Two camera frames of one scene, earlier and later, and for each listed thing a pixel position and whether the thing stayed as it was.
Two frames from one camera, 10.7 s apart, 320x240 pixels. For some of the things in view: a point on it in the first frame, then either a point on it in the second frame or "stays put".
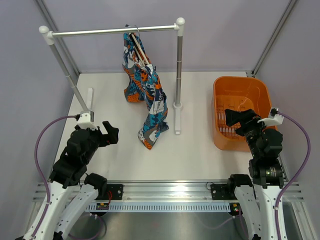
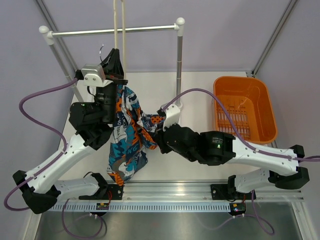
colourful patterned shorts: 141,83 to 132,135
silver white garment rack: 177,106 stays put
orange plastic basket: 239,93 stays put
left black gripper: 112,132 to 113,66
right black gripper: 232,116 to 163,148
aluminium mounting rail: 174,192 stays put
